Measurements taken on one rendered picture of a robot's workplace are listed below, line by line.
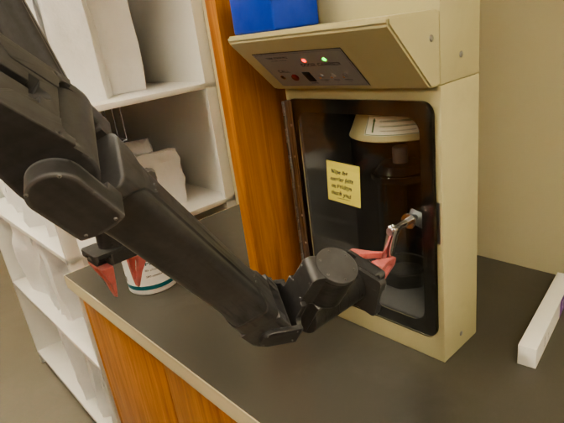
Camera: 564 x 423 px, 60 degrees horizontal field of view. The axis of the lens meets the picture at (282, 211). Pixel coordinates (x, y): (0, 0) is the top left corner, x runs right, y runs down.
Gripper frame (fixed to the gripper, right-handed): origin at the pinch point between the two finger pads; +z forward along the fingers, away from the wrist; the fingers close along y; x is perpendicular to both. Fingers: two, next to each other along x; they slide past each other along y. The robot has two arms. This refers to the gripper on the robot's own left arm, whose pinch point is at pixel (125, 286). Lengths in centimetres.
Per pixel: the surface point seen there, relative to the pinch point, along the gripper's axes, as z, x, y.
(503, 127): -16, -36, 76
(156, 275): 11.1, 20.7, 15.4
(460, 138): -23, -46, 39
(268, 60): -37.0, -19.9, 24.9
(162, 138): -2, 118, 75
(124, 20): -50, 92, 57
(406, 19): -41, -46, 25
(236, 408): 16.2, -25.5, 3.5
